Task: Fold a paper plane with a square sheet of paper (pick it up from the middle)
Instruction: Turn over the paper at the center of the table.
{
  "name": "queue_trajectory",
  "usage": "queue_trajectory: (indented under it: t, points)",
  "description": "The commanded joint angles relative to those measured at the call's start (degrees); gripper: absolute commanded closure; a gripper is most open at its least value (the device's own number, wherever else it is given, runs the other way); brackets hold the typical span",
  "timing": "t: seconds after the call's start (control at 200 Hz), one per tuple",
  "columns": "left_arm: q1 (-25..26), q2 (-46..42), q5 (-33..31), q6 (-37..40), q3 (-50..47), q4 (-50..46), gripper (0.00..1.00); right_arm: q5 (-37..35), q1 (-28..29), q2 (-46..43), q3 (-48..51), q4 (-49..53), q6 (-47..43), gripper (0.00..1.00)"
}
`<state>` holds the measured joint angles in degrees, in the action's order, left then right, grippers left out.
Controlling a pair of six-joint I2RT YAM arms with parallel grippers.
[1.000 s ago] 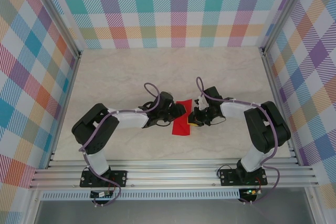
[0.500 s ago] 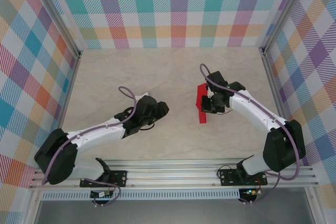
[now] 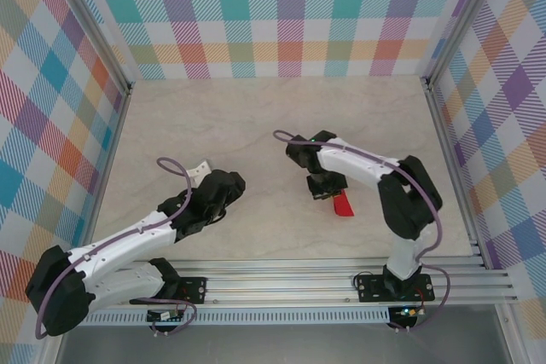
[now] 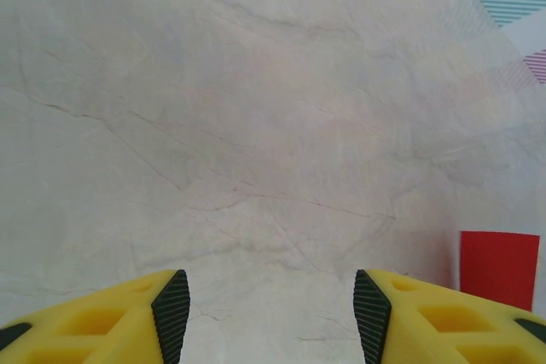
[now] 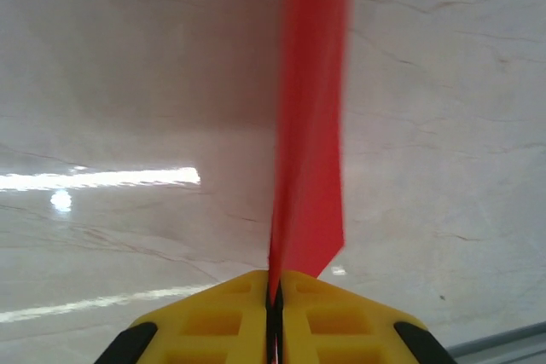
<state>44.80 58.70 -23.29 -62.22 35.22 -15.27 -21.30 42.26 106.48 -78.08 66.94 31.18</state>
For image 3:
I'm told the aluminium side rail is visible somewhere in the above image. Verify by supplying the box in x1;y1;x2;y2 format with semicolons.
76;82;136;274
420;76;491;269

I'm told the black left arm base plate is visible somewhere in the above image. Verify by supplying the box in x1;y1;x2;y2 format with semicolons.
172;277;209;303

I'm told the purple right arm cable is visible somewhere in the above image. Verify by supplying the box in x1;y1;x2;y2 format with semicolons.
272;129;452;335

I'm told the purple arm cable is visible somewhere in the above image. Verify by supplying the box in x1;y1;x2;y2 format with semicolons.
33;157;198;339
272;129;452;335

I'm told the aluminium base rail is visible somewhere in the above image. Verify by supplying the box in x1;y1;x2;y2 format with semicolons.
46;257;520;308

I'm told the red paper sheet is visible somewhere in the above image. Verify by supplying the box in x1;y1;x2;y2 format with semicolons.
331;188;357;217

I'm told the slotted metal cable tray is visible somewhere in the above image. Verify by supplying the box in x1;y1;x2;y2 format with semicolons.
66;310;392;326

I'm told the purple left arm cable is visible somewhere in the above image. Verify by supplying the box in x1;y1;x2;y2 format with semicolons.
33;157;198;339

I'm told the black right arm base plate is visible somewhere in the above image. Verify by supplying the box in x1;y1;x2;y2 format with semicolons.
356;274;436;303

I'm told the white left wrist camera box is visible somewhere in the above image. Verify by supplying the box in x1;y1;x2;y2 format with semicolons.
186;159;213;189

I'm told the grey metal panel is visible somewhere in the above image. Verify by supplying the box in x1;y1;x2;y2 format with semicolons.
55;324;513;364

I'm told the aluminium frame post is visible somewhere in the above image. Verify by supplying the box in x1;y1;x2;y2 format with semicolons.
420;0;511;92
42;0;136;99

